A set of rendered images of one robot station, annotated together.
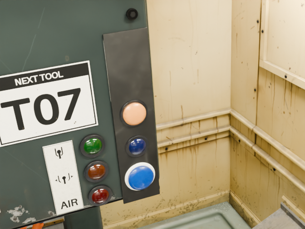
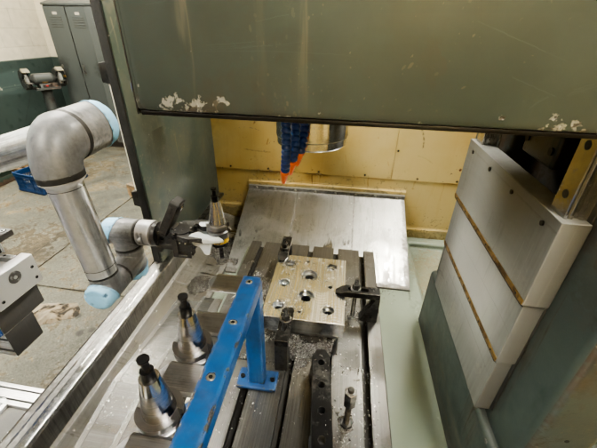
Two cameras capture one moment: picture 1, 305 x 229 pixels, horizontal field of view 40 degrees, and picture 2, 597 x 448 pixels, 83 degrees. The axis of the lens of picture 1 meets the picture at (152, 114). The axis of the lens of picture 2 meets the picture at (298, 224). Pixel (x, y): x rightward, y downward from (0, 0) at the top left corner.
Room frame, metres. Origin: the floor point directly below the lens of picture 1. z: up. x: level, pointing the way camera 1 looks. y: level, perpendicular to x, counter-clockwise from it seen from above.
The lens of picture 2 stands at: (0.81, -0.32, 1.67)
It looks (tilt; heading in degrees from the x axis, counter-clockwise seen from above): 31 degrees down; 116
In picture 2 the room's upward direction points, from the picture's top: 1 degrees clockwise
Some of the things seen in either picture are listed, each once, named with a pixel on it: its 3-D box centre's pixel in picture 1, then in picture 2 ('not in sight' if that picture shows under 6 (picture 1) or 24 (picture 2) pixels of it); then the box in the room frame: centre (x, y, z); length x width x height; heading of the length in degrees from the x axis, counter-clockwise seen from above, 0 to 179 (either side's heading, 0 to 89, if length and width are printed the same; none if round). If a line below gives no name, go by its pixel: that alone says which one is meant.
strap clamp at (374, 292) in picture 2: not in sight; (356, 298); (0.64, 0.44, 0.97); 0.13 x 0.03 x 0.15; 18
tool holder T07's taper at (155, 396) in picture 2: not in sight; (154, 393); (0.53, -0.16, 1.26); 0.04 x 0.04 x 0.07
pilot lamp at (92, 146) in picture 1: (92, 146); not in sight; (0.39, 0.06, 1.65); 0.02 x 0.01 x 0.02; 108
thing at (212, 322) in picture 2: not in sight; (205, 323); (0.48, -0.01, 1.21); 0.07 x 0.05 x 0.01; 18
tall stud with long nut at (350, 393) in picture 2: not in sight; (348, 407); (0.73, 0.11, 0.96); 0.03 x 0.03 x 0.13
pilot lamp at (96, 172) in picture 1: (96, 171); not in sight; (0.39, 0.06, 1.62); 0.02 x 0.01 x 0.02; 108
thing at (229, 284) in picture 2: not in sight; (225, 283); (0.44, 0.10, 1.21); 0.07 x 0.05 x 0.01; 18
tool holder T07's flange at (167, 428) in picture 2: not in sight; (161, 413); (0.53, -0.16, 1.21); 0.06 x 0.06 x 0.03
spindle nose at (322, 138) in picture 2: not in sight; (313, 115); (0.51, 0.36, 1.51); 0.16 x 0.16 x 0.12
